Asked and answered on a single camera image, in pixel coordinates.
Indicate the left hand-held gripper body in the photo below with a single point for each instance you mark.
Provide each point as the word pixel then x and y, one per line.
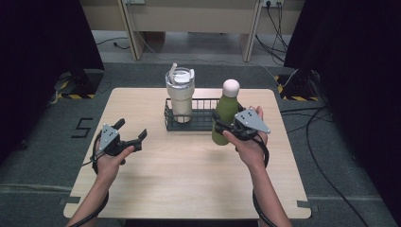
pixel 109 138

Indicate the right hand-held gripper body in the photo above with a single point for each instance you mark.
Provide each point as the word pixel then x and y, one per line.
pixel 249 124

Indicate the green bottle with white cap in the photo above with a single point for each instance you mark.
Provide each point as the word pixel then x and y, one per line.
pixel 225 110

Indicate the cream tumbler cup with straw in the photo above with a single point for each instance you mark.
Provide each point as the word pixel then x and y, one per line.
pixel 179 94

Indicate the person's right hand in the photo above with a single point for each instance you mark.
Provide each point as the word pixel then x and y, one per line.
pixel 250 149

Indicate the person's left hand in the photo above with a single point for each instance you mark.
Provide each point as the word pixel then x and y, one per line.
pixel 110 165

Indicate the stand base with hazard tape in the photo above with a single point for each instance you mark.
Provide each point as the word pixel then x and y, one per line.
pixel 298 88
pixel 78 85

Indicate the grey tape strip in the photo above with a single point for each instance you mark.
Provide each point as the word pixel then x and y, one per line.
pixel 71 200
pixel 307 205

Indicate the black curtain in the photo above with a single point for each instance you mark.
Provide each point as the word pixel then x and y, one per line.
pixel 356 63
pixel 41 63

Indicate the beige wooden desk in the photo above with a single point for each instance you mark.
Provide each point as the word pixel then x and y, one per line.
pixel 189 17

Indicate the white wall socket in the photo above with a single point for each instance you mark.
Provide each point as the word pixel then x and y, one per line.
pixel 272 2

